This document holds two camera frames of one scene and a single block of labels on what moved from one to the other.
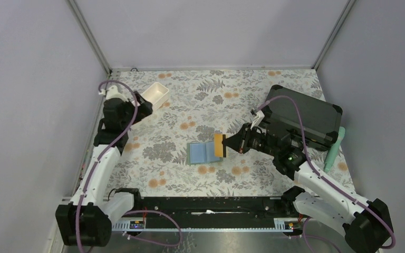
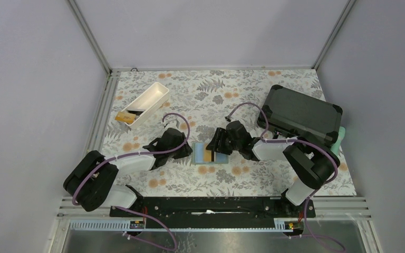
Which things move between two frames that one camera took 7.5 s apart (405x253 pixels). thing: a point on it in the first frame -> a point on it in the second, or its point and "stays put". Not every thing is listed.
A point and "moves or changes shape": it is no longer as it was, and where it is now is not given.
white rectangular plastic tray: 157,94 stays put
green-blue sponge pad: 199,153 moves or changes shape
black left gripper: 144,108 -> 185,151
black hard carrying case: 320,119 stays put
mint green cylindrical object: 332,153 stays put
